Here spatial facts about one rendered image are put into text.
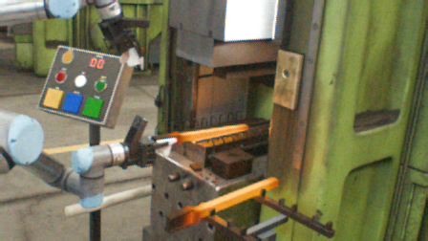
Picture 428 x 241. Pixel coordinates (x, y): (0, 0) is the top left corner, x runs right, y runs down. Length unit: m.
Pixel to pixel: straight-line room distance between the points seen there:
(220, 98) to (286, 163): 0.53
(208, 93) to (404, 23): 0.77
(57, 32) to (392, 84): 5.14
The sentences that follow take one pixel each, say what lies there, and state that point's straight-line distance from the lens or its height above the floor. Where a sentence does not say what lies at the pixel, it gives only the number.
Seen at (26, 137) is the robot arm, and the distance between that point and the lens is 1.34.
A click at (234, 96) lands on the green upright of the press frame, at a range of 2.18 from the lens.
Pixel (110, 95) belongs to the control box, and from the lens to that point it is 2.09.
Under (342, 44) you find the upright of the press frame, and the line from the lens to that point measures 1.53.
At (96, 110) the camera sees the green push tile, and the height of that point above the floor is 1.00.
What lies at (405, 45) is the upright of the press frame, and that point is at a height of 1.38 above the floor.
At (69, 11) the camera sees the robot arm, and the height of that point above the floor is 1.44.
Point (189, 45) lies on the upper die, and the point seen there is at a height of 1.32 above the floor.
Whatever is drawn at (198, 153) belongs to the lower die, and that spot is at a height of 0.96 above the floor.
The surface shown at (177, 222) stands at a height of 0.96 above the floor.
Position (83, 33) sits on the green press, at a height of 0.53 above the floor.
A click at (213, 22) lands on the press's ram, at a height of 1.42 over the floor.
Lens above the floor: 1.65
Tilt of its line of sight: 19 degrees down
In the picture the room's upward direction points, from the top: 5 degrees clockwise
